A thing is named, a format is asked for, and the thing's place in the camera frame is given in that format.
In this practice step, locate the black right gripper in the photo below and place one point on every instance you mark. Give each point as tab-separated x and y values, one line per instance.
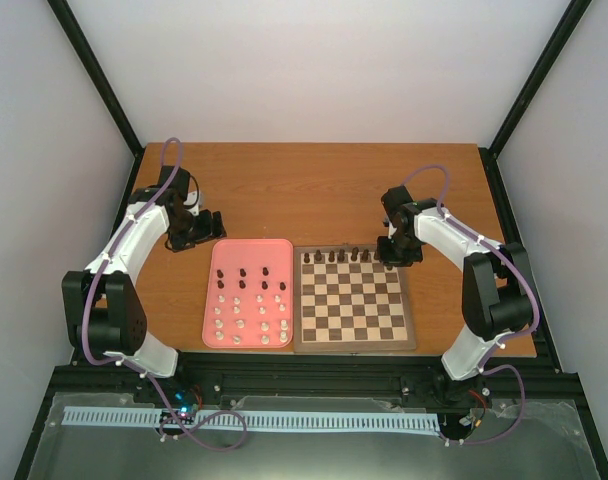
387	258

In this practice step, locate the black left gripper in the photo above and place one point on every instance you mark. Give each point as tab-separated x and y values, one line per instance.
207	233

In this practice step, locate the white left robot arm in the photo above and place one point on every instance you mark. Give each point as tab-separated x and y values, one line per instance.
105	318

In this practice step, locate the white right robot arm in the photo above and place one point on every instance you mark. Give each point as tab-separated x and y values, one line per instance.
498	299

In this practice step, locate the wooden chess board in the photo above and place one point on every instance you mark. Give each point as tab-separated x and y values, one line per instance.
353	307

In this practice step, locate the pink plastic tray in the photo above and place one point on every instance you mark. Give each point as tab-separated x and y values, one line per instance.
230	255

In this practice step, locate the black aluminium frame rail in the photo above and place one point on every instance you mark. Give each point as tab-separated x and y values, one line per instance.
410	382

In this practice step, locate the light blue cable duct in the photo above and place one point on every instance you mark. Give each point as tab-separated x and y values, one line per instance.
256	421

